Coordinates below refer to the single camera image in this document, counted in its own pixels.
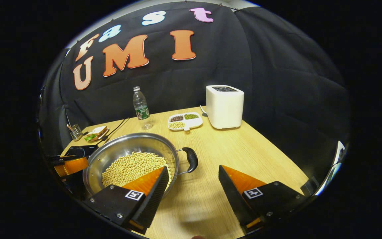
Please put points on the black induction cooktop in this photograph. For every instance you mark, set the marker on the black induction cooktop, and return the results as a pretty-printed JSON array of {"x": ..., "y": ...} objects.
[{"x": 78, "y": 151}]

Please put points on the white divided dish of beans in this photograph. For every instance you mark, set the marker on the white divided dish of beans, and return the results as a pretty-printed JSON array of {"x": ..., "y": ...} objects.
[{"x": 194, "y": 123}]

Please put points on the white toaster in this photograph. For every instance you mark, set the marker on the white toaster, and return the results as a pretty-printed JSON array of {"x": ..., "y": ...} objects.
[{"x": 224, "y": 111}]

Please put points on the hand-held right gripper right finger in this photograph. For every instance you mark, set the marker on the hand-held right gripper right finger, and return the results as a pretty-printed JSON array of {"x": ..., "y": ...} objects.
[{"x": 232, "y": 196}]

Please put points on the sandwich with lettuce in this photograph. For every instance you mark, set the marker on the sandwich with lettuce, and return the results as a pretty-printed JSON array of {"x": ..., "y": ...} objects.
[{"x": 98, "y": 131}]

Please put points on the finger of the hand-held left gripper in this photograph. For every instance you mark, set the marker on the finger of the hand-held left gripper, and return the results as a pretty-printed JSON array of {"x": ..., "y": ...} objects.
[{"x": 75, "y": 166}]

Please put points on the black table bracket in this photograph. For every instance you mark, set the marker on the black table bracket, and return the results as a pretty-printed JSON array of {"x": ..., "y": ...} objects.
[{"x": 310, "y": 187}]

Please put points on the white plate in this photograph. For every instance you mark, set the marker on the white plate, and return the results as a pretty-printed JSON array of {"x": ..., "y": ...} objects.
[{"x": 105, "y": 134}]

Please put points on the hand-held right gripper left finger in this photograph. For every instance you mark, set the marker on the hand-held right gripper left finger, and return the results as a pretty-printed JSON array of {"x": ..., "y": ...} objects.
[{"x": 154, "y": 196}]

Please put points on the white spoon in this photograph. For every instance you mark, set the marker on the white spoon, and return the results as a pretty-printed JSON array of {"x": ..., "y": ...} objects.
[{"x": 203, "y": 110}]

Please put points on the clear plastic water bottle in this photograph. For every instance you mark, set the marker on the clear plastic water bottle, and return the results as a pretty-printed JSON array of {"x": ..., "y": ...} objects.
[{"x": 142, "y": 111}]

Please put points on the pile of soybeans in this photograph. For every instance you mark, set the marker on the pile of soybeans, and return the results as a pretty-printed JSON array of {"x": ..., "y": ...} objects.
[{"x": 128, "y": 167}]

